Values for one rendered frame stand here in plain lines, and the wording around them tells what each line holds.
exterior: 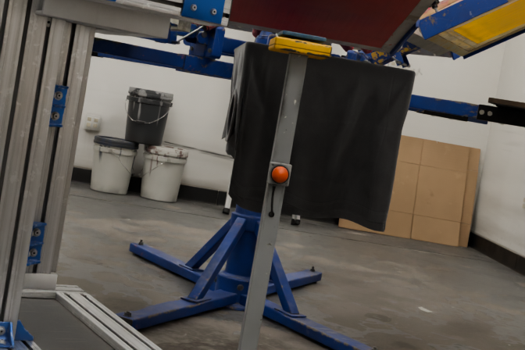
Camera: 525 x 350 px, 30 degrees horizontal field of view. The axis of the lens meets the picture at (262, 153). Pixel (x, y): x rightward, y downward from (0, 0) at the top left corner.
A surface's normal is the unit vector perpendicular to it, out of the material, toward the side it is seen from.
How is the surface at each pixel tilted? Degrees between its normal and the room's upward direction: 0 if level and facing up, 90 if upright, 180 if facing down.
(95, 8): 90
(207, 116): 90
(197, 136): 90
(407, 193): 78
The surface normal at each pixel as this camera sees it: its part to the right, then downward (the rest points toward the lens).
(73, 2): 0.49, 0.13
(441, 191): 0.13, -0.14
